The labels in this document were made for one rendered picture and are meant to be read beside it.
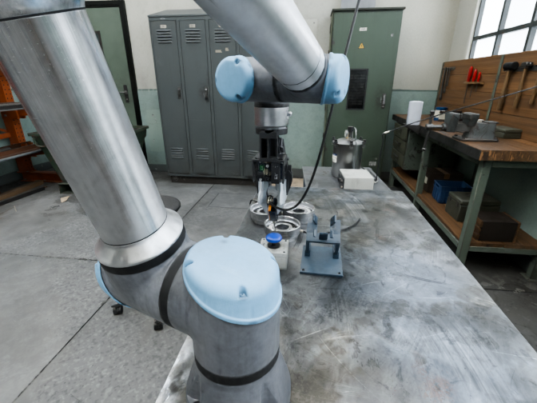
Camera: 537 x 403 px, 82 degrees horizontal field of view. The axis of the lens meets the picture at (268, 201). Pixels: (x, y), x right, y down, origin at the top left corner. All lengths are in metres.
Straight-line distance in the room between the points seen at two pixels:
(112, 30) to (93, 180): 4.43
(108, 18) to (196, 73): 1.47
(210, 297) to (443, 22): 4.18
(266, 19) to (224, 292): 0.28
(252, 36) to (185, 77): 3.47
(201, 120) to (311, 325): 3.35
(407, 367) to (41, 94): 0.60
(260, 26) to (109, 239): 0.29
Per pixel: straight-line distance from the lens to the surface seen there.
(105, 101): 0.35
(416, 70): 4.25
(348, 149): 1.83
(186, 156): 3.95
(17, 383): 1.90
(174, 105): 3.89
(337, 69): 0.50
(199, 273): 0.36
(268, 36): 0.37
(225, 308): 0.35
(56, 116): 0.35
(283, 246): 0.77
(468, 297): 0.80
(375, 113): 3.80
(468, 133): 2.43
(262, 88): 0.55
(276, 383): 0.47
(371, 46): 3.78
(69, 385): 1.77
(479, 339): 0.70
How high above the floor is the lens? 1.23
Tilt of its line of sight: 22 degrees down
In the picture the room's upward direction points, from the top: straight up
